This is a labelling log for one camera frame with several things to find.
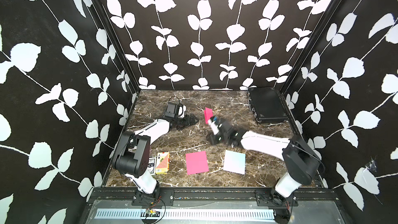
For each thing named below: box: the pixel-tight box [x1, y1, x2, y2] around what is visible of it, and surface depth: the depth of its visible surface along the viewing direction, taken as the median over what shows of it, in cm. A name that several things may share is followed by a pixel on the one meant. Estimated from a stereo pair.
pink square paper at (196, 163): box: [185, 150, 210, 176], surface depth 88 cm
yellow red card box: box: [155, 151, 170, 174], surface depth 85 cm
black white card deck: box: [147, 156, 157, 176], surface depth 84 cm
